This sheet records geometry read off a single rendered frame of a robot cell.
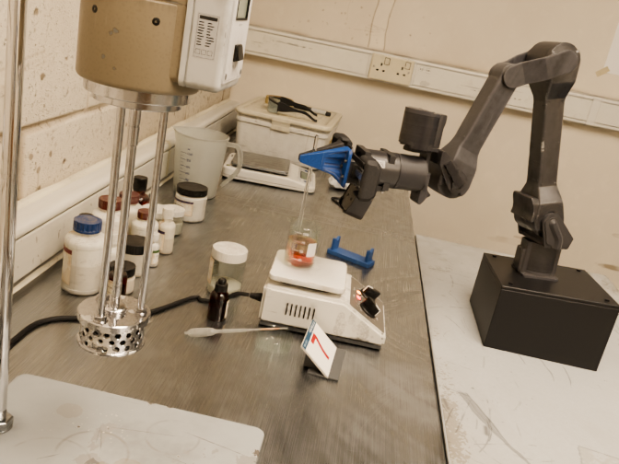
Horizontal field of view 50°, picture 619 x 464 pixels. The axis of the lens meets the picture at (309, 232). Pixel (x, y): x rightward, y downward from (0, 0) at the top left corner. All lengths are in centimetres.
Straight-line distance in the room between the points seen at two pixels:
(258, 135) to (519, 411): 133
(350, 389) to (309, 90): 162
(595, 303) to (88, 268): 80
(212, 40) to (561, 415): 75
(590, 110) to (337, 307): 161
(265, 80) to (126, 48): 190
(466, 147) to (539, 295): 27
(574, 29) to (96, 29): 206
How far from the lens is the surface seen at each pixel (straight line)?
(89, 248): 103
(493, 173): 247
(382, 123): 241
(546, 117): 115
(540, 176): 116
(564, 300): 115
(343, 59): 234
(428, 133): 104
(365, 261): 136
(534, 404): 105
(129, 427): 78
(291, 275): 101
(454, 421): 93
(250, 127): 208
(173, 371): 90
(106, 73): 55
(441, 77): 235
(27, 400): 82
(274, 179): 179
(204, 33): 53
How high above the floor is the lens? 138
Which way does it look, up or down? 19 degrees down
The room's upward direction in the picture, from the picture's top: 12 degrees clockwise
